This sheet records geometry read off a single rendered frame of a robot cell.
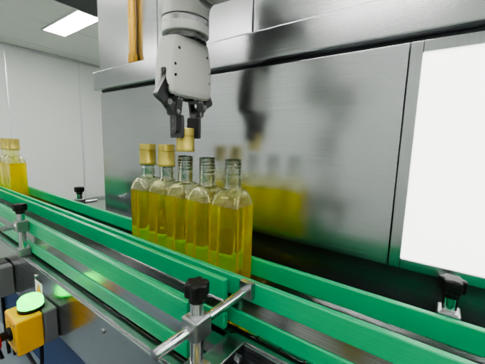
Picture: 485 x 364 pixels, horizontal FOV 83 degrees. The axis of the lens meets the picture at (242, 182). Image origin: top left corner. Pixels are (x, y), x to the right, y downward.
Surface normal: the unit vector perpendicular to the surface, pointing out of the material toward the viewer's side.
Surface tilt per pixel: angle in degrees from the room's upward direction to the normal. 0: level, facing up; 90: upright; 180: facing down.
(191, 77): 94
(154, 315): 90
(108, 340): 90
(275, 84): 90
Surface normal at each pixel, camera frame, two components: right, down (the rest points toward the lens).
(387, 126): -0.59, 0.10
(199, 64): 0.83, 0.11
